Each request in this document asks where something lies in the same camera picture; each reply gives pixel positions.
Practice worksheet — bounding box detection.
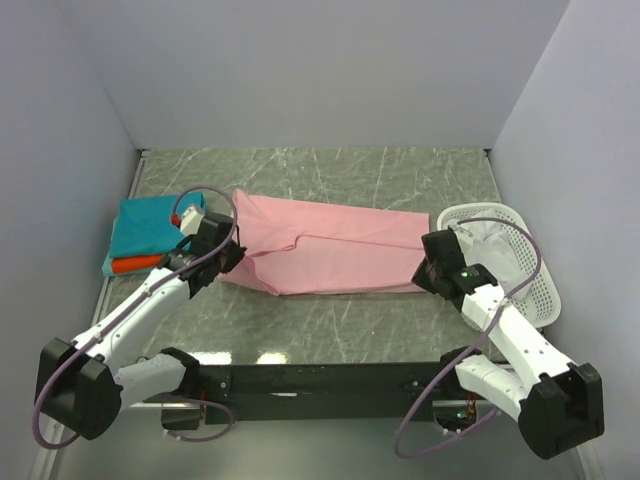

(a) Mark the pink t-shirt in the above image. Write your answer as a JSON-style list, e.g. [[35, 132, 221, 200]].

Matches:
[[223, 190, 430, 296]]

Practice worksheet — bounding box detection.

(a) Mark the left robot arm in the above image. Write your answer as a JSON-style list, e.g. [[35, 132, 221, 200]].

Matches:
[[32, 208, 245, 448]]

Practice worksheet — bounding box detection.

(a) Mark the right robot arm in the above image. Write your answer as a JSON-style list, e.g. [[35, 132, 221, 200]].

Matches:
[[405, 229, 605, 460]]

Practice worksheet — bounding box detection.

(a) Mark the white t-shirt in basket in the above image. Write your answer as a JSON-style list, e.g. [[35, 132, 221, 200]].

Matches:
[[461, 221, 528, 293]]

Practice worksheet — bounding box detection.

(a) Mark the teal folded t-shirt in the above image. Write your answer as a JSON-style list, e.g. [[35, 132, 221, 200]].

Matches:
[[102, 195, 184, 277]]

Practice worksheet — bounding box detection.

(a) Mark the orange folded t-shirt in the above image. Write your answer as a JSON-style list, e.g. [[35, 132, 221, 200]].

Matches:
[[110, 254, 163, 275]]

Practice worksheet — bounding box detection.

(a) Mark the white plastic basket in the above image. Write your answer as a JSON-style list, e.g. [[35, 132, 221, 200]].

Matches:
[[437, 202, 561, 329]]

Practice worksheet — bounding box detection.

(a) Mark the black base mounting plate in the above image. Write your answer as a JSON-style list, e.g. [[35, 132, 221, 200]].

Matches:
[[159, 362, 481, 434]]

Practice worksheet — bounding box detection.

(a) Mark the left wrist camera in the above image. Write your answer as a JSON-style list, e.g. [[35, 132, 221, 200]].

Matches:
[[170, 205, 205, 237]]

